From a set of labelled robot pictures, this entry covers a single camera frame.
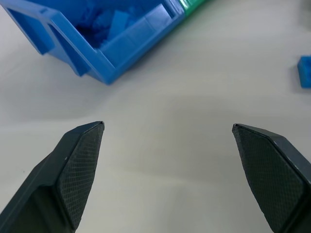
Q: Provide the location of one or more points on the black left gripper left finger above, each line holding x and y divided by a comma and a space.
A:
60, 179

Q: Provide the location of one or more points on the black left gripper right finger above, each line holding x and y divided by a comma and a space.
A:
272, 174

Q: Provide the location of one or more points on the blue building brick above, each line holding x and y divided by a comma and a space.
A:
305, 72

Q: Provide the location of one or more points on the blue plastic storage bin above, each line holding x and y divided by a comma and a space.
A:
97, 46

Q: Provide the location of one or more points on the blue flat brick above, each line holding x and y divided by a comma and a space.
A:
121, 21

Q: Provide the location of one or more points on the green plastic storage bin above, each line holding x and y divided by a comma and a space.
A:
192, 6

